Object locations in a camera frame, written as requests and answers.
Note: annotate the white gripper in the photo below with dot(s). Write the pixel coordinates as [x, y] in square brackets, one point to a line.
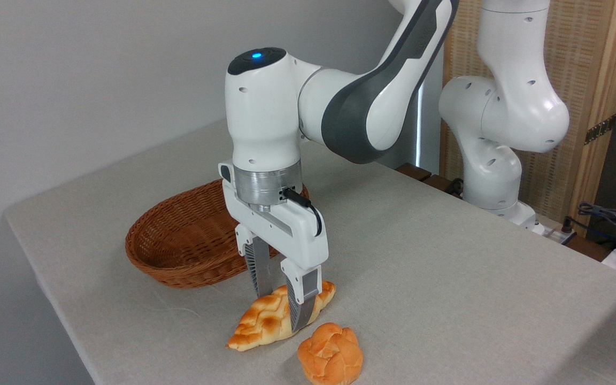
[297, 235]

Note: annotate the long braided bread loaf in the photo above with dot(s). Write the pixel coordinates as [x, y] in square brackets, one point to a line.
[259, 321]

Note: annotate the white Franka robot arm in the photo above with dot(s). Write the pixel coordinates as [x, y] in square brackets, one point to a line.
[265, 117]

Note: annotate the round braided bread bun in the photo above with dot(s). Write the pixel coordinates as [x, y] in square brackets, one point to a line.
[330, 354]

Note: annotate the brown oval wicker basket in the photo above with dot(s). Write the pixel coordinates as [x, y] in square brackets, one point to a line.
[185, 240]

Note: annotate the dark brown wooden block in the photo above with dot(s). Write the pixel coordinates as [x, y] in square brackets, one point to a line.
[439, 183]
[586, 248]
[414, 171]

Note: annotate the white power strip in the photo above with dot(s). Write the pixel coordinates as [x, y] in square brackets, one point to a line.
[551, 234]

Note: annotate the black metal screen hinge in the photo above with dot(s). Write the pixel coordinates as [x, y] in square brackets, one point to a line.
[600, 129]

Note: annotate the woven wooden screen panel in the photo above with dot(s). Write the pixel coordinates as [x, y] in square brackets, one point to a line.
[580, 53]

